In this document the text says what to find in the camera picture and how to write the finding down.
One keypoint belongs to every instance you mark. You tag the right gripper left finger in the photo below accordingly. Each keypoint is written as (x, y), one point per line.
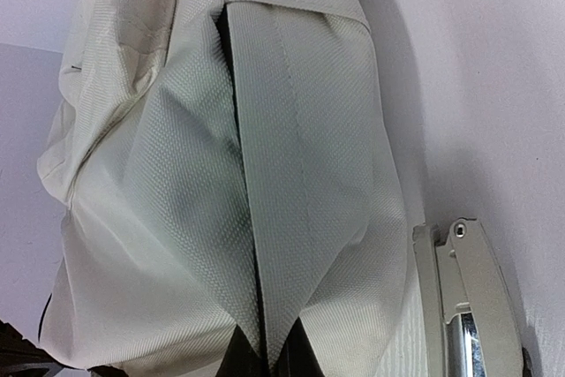
(241, 360)

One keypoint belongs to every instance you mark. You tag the cream canvas backpack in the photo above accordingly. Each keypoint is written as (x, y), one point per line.
(222, 163)

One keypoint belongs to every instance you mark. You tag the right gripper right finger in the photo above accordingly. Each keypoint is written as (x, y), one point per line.
(297, 358)

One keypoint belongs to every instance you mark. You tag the silver black stapler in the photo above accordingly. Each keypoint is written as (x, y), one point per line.
(470, 326)

